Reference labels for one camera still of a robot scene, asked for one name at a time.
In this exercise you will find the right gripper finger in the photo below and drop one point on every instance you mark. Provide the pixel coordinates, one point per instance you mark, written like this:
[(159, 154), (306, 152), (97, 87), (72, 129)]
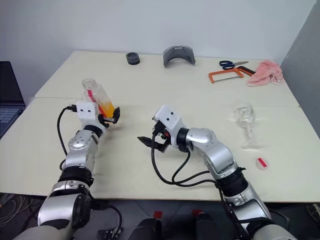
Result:
[(146, 141), (160, 147)]

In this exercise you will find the black floor box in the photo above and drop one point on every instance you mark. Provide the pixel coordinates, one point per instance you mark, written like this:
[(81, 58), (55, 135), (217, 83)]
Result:
[(108, 235)]

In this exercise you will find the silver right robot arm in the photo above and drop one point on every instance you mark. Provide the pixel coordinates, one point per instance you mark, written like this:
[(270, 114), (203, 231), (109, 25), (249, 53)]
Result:
[(217, 152)]

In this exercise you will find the clear wine glass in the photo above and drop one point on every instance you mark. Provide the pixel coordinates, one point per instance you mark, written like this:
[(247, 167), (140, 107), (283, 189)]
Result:
[(246, 117)]

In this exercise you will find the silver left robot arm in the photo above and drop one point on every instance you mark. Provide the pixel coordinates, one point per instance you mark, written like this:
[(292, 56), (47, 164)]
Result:
[(80, 145)]

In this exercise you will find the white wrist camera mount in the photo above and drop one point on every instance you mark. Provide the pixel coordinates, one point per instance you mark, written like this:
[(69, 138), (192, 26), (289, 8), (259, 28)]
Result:
[(87, 112), (168, 118)]

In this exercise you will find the orange juice bottle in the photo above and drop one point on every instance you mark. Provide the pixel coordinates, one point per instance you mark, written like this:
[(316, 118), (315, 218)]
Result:
[(103, 100)]

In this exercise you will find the grey partition panel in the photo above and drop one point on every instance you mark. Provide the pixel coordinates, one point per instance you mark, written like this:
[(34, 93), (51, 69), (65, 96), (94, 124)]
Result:
[(303, 62)]

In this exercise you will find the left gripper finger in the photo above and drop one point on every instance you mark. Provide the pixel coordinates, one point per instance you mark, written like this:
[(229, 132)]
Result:
[(116, 113)]

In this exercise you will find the pink cloth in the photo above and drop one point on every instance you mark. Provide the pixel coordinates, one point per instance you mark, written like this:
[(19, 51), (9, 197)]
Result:
[(265, 72)]

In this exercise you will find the black round holder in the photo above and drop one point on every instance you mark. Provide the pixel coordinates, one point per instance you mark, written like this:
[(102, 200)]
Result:
[(132, 58)]

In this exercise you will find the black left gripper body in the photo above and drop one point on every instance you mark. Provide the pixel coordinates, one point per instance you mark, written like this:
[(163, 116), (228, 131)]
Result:
[(106, 121)]

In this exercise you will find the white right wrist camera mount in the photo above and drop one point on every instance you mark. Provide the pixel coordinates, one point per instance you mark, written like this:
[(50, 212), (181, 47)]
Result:
[(168, 118)]

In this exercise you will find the dark striped floor object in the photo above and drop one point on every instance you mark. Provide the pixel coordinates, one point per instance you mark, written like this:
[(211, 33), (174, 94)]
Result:
[(313, 211)]

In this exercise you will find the grey curved plastic shell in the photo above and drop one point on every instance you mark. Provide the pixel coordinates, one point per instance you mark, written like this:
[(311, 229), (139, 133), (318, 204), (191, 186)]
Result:
[(168, 57)]

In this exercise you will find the dark laptop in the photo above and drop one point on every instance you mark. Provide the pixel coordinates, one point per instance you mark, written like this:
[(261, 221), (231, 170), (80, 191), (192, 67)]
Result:
[(8, 92)]

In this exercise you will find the orange hacksaw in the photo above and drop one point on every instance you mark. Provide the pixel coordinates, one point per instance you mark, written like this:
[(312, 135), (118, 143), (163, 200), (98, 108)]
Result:
[(213, 75)]

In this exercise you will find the dark rounded shape red tag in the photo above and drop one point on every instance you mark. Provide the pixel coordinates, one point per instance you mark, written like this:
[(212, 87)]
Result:
[(206, 226), (148, 228)]

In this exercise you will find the white bottle cap red stripe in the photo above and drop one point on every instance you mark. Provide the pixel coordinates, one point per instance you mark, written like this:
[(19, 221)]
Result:
[(262, 163)]

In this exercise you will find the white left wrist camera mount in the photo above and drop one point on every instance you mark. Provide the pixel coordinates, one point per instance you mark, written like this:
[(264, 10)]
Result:
[(87, 112)]

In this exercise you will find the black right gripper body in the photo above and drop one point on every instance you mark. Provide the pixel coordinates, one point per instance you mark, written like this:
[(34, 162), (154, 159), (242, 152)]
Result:
[(162, 133)]

